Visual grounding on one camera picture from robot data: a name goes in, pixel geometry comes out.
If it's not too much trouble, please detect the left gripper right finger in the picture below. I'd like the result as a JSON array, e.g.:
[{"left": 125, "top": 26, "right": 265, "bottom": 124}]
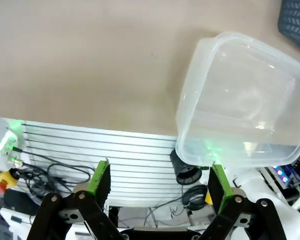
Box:
[{"left": 197, "top": 162, "right": 288, "bottom": 240}]

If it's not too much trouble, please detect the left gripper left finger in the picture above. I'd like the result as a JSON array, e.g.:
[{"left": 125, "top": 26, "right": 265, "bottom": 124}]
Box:
[{"left": 26, "top": 159, "right": 124, "bottom": 240}]

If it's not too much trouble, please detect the black mesh cylinder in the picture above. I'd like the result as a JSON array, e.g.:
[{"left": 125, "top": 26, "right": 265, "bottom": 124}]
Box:
[{"left": 169, "top": 147, "right": 204, "bottom": 186}]

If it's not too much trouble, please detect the electronics box with coloured lights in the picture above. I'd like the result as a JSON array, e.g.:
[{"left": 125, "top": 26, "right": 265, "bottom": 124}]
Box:
[{"left": 271, "top": 149, "right": 300, "bottom": 201}]

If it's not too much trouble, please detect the clear plastic bin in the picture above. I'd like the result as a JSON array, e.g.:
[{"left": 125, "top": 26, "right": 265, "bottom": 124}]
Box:
[{"left": 174, "top": 31, "right": 300, "bottom": 169}]

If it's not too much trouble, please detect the yellow emergency stop button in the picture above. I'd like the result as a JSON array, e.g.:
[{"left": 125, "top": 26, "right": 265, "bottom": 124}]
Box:
[{"left": 0, "top": 167, "right": 19, "bottom": 194}]

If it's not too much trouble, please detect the black plastic crate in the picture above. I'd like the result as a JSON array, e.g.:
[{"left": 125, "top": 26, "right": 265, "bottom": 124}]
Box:
[{"left": 276, "top": 0, "right": 300, "bottom": 55}]

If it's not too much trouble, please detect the coiled grey cable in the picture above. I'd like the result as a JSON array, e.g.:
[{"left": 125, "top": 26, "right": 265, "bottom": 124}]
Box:
[{"left": 142, "top": 184, "right": 211, "bottom": 226}]

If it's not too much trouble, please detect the tangled black cable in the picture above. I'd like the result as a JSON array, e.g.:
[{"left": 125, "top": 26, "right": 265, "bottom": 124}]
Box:
[{"left": 13, "top": 147, "right": 96, "bottom": 201}]

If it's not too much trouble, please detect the ribbed aluminium base plate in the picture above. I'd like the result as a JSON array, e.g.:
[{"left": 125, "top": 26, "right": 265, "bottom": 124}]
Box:
[{"left": 21, "top": 119, "right": 181, "bottom": 209}]

